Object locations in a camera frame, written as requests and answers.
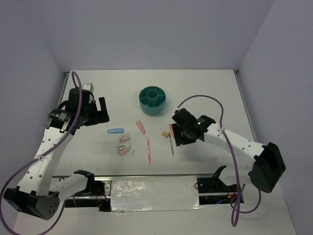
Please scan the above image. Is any purple thin pen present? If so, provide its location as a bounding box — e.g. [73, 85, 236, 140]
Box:
[169, 134, 174, 157]

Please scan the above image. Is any red highlighter pen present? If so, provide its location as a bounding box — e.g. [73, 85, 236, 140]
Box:
[147, 138, 152, 165]

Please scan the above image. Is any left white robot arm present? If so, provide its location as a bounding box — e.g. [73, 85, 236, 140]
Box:
[3, 84, 110, 220]

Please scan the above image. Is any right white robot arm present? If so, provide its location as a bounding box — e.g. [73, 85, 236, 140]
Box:
[172, 108, 286, 193]

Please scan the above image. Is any blue translucent stapler case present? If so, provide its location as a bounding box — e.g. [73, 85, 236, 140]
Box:
[107, 128, 124, 134]

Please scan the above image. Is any yellow eraser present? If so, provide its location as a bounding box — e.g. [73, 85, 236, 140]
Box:
[162, 131, 169, 138]

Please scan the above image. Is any pink translucent case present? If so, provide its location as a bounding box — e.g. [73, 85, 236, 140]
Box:
[136, 120, 146, 135]

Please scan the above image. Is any teal round divided organizer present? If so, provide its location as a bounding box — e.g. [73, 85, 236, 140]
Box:
[139, 86, 166, 116]

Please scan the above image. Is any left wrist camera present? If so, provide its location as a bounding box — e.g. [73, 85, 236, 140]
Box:
[82, 83, 94, 93]

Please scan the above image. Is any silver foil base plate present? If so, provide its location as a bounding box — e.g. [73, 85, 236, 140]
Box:
[111, 176, 201, 212]

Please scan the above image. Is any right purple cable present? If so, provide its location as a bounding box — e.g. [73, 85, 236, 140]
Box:
[176, 94, 261, 227]

